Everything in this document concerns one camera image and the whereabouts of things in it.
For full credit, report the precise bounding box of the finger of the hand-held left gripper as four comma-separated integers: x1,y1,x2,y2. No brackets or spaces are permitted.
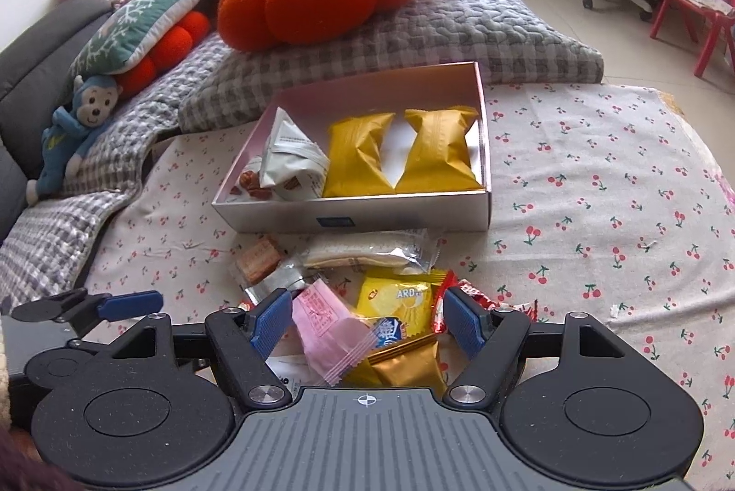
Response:
10,289,165,324

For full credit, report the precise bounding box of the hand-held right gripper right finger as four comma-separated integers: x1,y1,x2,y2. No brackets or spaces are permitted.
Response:
442,286,633,406

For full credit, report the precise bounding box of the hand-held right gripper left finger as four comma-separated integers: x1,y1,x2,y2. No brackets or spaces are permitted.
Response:
102,289,295,408

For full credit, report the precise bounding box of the red snack packet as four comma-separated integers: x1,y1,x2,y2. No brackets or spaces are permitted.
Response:
433,270,539,337

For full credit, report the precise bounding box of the silver snack packet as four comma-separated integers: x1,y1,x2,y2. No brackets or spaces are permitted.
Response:
244,267,322,305

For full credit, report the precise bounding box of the pink snack packet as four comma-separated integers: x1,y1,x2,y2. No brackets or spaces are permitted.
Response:
290,278,374,387

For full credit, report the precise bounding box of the white orange-edged snack packet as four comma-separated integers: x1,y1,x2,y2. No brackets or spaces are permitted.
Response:
265,353,331,389

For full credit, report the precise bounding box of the clear square cracker packet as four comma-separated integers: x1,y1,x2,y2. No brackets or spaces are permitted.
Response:
230,234,288,291

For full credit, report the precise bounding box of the yellow printed snack packet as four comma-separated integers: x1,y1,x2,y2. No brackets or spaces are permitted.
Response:
356,267,450,351

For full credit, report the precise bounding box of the gold snack packet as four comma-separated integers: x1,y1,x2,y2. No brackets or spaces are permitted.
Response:
345,333,449,394

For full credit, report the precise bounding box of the white bread packet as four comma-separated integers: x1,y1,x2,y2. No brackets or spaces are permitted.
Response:
299,230,443,274

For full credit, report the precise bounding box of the white cardboard box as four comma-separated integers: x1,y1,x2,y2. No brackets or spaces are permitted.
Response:
211,60,493,235

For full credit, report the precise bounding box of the person's left forearm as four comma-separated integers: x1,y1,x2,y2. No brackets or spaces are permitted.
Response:
0,428,67,491

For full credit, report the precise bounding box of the grey checked quilt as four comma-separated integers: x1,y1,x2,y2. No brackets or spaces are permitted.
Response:
0,46,231,274

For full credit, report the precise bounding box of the pecan nut packet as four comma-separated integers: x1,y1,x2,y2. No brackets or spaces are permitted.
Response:
230,155,277,202

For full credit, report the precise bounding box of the white grey snack packet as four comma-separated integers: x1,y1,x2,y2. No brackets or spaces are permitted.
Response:
258,106,331,202

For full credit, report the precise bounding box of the plain yellow snack packet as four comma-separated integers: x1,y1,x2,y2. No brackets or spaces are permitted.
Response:
322,112,397,199
395,105,484,194

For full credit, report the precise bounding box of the cherry print bed sheet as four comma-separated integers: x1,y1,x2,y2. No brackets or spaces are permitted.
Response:
86,83,735,491

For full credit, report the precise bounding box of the blue monkey plush toy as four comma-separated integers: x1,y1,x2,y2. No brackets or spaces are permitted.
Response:
26,74,127,205

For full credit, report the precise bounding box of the dark grey sofa back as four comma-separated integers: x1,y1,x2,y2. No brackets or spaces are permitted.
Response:
0,0,116,239

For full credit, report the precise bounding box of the small orange pumpkin pillow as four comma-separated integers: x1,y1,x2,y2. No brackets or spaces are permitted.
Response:
118,10,210,102

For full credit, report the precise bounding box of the green leaf-print pillow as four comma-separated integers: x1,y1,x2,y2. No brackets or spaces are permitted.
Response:
68,0,219,79

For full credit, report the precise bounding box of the grey checked pillow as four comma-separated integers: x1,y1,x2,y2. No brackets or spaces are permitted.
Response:
178,0,605,133

